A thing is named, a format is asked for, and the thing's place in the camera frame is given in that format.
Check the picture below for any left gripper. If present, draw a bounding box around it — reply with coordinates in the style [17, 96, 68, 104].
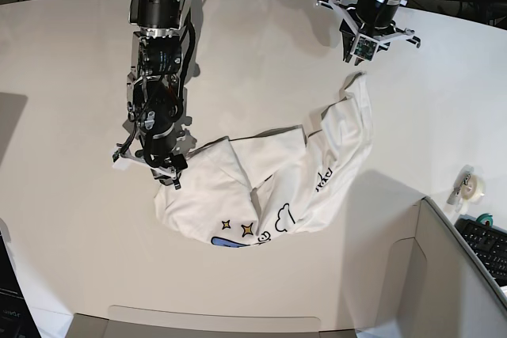
[316, 0, 421, 66]

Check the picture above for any white printed t-shirt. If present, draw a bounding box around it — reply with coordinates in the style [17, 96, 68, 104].
[154, 72, 373, 248]

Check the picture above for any clear tape dispenser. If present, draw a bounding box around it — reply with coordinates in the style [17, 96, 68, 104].
[446, 165, 486, 215]

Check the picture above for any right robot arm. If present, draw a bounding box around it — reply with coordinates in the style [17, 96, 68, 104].
[112, 0, 196, 188]

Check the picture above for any black keyboard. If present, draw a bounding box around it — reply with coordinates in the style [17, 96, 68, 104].
[455, 218, 507, 287]

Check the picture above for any green tape roll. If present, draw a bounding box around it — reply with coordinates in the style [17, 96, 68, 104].
[476, 213, 494, 227]

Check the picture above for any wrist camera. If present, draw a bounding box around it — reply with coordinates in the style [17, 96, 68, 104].
[353, 35, 378, 61]
[112, 147, 132, 171]

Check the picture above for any grey flat panel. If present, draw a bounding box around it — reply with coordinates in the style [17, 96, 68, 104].
[0, 92, 28, 161]

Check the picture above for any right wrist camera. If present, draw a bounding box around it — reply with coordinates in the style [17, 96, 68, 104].
[112, 147, 132, 171]

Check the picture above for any grey cardboard box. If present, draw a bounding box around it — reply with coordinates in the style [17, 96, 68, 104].
[67, 197, 506, 337]

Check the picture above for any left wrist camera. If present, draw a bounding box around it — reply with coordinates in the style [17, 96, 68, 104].
[353, 35, 378, 61]

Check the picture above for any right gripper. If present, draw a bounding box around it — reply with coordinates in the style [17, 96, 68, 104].
[132, 123, 190, 190]

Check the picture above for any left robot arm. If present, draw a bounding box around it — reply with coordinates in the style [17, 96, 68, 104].
[316, 0, 421, 66]

